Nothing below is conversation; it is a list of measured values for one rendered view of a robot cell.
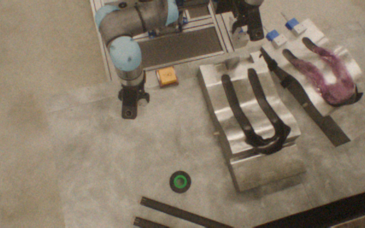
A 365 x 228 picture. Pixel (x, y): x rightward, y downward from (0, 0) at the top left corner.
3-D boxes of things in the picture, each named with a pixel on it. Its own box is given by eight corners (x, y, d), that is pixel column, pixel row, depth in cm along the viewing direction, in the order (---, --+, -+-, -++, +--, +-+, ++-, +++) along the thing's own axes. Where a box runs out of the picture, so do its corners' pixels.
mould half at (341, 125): (257, 52, 135) (265, 38, 125) (303, 25, 141) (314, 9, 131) (335, 147, 124) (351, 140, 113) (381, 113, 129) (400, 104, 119)
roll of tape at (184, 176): (195, 181, 117) (195, 180, 113) (180, 198, 115) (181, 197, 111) (178, 167, 118) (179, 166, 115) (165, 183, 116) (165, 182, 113)
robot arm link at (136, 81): (141, 81, 86) (111, 79, 86) (142, 88, 90) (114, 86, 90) (143, 57, 88) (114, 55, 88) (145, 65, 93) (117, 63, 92)
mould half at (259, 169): (196, 75, 131) (200, 60, 118) (254, 61, 134) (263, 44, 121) (236, 192, 116) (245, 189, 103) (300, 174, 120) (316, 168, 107)
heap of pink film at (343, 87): (285, 63, 128) (293, 53, 120) (318, 42, 132) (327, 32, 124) (328, 113, 122) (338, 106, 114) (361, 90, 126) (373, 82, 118)
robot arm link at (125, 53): (132, 28, 78) (145, 55, 76) (136, 50, 89) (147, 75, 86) (102, 38, 77) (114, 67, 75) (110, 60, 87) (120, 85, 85)
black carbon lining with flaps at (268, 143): (217, 78, 123) (221, 67, 114) (255, 68, 125) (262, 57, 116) (247, 161, 113) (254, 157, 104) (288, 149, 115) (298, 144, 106)
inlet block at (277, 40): (255, 29, 136) (259, 22, 131) (264, 24, 137) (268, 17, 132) (274, 52, 133) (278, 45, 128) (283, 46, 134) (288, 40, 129)
